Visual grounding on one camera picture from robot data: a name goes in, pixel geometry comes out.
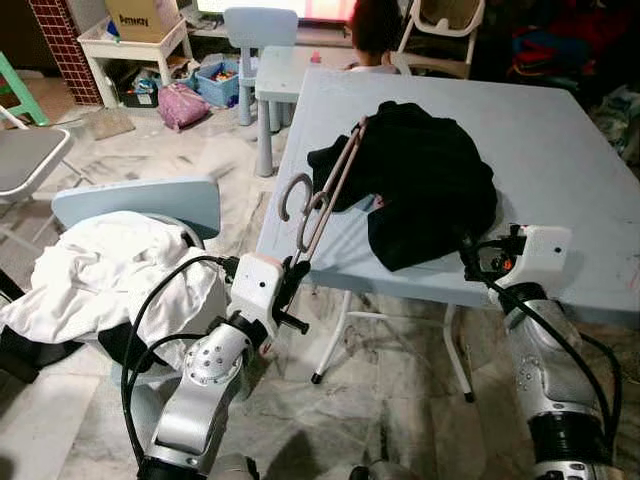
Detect pale pink plastic hanger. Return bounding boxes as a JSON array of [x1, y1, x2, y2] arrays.
[[278, 117, 369, 266]]

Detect white garment with black print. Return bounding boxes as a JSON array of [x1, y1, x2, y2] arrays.
[[0, 212, 229, 346]]

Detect light blue plastic folding table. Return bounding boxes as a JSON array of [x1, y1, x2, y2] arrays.
[[255, 68, 640, 403]]

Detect light blue plastic chair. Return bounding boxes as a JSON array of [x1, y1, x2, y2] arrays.
[[52, 178, 223, 241]]

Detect grey robot left leg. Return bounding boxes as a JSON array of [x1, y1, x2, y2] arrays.
[[205, 455, 261, 480]]

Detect purple pink bag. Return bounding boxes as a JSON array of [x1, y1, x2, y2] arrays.
[[157, 82, 213, 133]]

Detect blue toy bin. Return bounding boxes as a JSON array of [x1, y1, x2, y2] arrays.
[[195, 55, 244, 108]]

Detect small light blue kids table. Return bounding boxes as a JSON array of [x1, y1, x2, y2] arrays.
[[255, 45, 351, 179]]

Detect red and blue bags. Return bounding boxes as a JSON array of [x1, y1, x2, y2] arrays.
[[510, 5, 636, 86]]

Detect beige floor mat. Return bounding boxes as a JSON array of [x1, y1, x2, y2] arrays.
[[85, 105, 136, 141]]

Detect white baby high chair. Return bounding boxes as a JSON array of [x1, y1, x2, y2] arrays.
[[395, 0, 488, 79]]

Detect child with dark hair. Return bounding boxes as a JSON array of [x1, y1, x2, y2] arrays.
[[345, 0, 406, 76]]

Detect small light blue kids chair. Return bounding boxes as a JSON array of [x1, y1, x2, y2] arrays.
[[222, 5, 299, 126]]

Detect television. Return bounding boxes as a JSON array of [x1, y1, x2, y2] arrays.
[[195, 0, 359, 23]]

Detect white low shelf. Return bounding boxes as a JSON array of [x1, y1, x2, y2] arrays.
[[78, 15, 193, 109]]

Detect grey folding chair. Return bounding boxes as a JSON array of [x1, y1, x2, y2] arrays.
[[0, 105, 76, 206]]

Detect brown cardboard box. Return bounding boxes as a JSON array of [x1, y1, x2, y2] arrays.
[[105, 0, 181, 43]]

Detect green plastic stool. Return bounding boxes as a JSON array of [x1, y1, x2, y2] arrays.
[[0, 50, 48, 126]]

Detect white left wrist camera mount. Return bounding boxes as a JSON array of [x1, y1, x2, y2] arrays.
[[228, 253, 288, 349]]

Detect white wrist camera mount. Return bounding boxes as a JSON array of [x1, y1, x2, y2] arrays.
[[505, 225, 573, 301], [228, 253, 288, 349]]

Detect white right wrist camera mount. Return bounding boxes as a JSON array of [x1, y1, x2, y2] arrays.
[[505, 225, 573, 301]]

